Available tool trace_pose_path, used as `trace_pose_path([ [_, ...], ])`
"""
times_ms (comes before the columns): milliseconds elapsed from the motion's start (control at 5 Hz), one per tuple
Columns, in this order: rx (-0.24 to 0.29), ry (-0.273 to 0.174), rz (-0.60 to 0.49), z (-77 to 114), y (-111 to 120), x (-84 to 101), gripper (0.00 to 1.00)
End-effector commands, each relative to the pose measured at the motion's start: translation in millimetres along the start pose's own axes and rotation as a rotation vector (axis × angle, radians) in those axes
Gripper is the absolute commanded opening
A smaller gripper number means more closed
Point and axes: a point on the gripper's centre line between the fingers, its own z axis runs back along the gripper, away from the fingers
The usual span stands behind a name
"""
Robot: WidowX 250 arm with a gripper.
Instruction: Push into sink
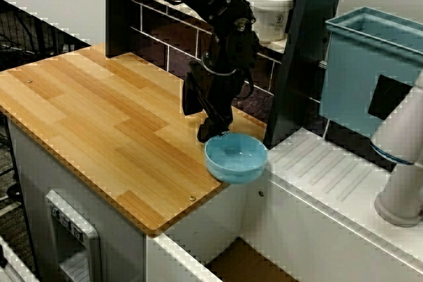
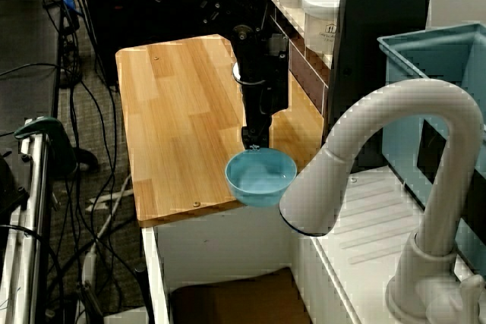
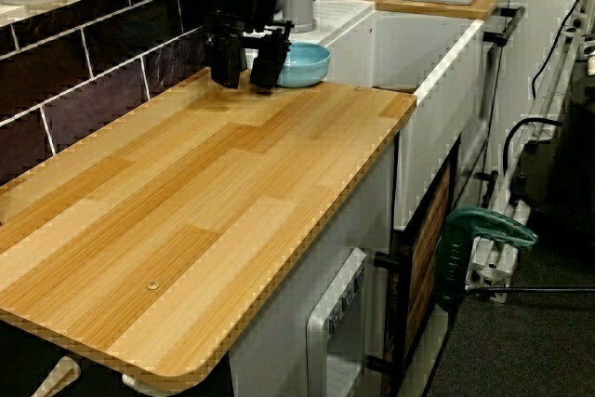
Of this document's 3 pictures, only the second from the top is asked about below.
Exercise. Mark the brown tiled backsplash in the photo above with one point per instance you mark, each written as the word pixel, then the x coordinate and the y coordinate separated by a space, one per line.
pixel 307 73

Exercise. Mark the white toy sink unit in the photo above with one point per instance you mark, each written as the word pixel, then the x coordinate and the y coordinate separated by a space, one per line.
pixel 379 217

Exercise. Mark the printed jar with white lid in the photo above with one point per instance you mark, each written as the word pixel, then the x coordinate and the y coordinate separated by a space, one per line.
pixel 320 20

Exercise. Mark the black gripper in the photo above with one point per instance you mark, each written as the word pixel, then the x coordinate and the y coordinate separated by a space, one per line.
pixel 266 81

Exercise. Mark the wooden countertop board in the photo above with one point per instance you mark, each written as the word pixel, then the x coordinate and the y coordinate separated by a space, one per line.
pixel 171 111

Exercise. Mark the white curved faucet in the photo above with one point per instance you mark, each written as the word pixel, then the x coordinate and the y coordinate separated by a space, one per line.
pixel 417 96

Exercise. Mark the silver metal rail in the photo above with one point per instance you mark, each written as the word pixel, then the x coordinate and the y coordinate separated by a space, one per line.
pixel 36 206

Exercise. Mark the black upright post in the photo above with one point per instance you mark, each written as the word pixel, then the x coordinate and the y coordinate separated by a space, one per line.
pixel 379 16

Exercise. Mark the teal plastic bin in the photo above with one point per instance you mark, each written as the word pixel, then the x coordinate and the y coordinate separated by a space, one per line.
pixel 398 111

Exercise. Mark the light blue bowl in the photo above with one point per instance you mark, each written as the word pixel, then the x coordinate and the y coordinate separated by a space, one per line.
pixel 262 183

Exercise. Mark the green clamp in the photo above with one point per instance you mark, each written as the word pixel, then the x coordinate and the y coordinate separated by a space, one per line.
pixel 57 138

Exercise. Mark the black computer case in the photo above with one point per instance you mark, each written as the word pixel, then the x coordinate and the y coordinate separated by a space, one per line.
pixel 121 28

